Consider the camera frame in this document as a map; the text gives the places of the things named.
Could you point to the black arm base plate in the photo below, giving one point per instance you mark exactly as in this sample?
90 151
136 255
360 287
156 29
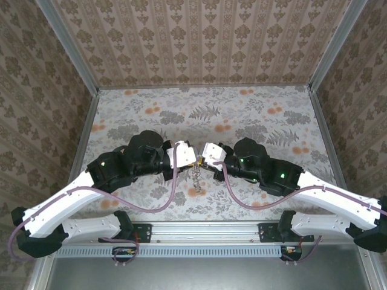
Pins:
267 232
145 232

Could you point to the small black connector board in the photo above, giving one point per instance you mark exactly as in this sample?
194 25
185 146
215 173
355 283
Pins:
124 251
291 250

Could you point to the floral patterned table cover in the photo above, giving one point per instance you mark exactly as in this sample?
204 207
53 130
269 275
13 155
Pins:
196 121

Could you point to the short aluminium frame rail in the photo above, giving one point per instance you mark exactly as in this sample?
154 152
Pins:
373 273
40 275

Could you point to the grey sheet metal panel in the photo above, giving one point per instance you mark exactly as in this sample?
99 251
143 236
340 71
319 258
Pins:
211 275

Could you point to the thin aluminium rail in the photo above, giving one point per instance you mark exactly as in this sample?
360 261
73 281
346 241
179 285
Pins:
205 87

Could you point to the aluminium corner post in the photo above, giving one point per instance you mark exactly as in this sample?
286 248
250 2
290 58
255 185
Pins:
336 45
69 45

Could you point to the long aluminium base rail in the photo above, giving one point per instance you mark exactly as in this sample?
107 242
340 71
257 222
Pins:
205 234

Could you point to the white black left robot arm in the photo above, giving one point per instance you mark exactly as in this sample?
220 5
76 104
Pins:
66 201

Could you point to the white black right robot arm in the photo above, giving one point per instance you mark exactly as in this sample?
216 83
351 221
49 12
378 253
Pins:
332 196

